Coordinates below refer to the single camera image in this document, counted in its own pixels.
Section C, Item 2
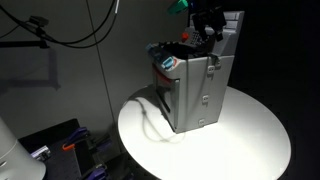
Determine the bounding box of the grey toy oven door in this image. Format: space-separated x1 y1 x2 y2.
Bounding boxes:
152 68 182 133

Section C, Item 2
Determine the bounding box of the purple clamp with orange tip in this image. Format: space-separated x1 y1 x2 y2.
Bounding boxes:
62 127 91 152

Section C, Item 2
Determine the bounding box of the grey toy stove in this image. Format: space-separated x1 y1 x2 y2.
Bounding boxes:
145 10 245 134

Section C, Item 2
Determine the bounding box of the black mounting platform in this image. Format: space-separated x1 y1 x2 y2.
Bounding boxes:
18 118 116 180

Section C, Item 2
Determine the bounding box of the round white table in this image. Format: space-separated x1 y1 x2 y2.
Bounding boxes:
117 84 292 180

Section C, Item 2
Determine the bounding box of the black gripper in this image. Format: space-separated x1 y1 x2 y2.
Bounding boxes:
188 0 228 51

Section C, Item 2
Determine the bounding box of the black stove keypad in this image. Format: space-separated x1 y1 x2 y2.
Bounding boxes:
189 31 204 48

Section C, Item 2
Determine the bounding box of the purple spring clamp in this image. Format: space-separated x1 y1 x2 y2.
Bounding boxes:
81 165 108 180

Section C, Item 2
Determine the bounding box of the black cable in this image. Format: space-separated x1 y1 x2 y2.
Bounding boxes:
0 0 120 50
0 0 113 46

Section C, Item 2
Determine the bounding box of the red oven door handle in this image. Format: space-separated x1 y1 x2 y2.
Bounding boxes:
153 64 175 84

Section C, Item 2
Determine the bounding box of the green cylindrical piece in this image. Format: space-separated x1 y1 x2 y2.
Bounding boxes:
167 0 190 16

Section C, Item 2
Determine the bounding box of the black camera stand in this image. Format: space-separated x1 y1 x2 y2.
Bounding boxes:
0 14 52 50

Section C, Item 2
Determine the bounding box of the dark spring clamp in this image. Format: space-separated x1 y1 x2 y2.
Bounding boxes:
89 133 113 152

